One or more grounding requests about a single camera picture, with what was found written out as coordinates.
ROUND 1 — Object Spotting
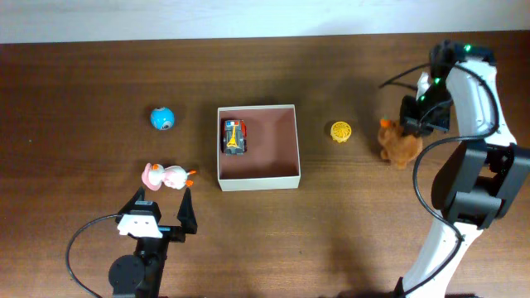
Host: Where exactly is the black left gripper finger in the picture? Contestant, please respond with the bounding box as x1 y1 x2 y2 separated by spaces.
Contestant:
177 188 198 234
118 186 145 215

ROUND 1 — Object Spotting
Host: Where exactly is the brown plush bear toy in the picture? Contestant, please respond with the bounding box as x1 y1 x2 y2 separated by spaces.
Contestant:
378 118 423 170

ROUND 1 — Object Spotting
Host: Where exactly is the yellow round fan toy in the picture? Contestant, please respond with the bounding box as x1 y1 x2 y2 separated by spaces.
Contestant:
330 121 352 143

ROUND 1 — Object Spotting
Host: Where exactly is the grey orange toy car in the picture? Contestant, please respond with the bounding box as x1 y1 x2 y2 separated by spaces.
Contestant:
223 119 248 156

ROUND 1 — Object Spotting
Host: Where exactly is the white cardboard box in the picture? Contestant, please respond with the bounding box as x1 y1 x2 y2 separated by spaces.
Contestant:
216 104 301 191

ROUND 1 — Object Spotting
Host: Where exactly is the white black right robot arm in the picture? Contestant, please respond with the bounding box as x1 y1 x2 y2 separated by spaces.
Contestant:
393 41 529 297

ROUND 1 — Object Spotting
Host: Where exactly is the white pink duck toy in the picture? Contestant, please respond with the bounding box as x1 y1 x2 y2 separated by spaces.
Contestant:
142 163 196 191

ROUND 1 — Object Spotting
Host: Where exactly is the blue ball toy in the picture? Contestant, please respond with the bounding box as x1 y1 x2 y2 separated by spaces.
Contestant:
150 107 176 131

